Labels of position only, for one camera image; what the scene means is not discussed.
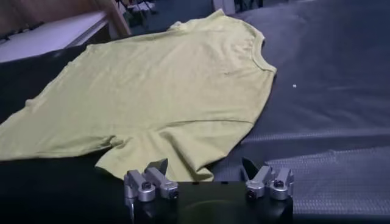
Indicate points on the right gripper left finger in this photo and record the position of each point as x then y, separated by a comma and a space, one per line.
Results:
152, 182

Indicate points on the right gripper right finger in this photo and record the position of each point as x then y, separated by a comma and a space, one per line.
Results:
268, 182

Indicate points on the yellow-green t-shirt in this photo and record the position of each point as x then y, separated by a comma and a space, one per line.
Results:
167, 91

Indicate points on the black plastic table cover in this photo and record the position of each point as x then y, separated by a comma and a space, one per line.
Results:
320, 91

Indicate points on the white rectangular table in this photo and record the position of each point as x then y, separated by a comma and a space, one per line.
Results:
45, 38

